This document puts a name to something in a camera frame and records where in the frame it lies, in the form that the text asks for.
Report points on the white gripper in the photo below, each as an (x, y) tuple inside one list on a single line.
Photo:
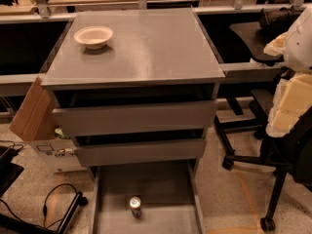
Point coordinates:
[(300, 48)]

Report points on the silver redbull can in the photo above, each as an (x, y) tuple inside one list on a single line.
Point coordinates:
[(135, 206)]

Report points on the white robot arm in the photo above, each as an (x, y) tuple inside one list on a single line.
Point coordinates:
[(298, 44)]

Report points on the grey drawer cabinet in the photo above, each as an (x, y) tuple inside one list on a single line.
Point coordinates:
[(154, 56)]

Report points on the bottom grey open drawer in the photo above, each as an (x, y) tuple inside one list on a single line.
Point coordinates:
[(167, 191)]

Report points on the top grey drawer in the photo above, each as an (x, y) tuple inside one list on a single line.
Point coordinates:
[(138, 118)]

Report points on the middle grey drawer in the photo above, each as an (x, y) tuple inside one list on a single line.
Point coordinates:
[(141, 152)]

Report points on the black side desk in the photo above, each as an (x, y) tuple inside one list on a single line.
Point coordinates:
[(255, 38)]

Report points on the black device on desk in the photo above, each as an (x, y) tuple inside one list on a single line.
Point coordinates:
[(278, 21)]

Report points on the black office chair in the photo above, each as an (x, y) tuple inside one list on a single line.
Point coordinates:
[(289, 154)]

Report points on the white paper bowl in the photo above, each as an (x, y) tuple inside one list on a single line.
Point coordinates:
[(93, 37)]

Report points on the brown cardboard box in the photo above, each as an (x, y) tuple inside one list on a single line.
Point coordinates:
[(36, 126)]

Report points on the black equipment at left edge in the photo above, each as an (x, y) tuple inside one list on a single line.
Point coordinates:
[(9, 171)]

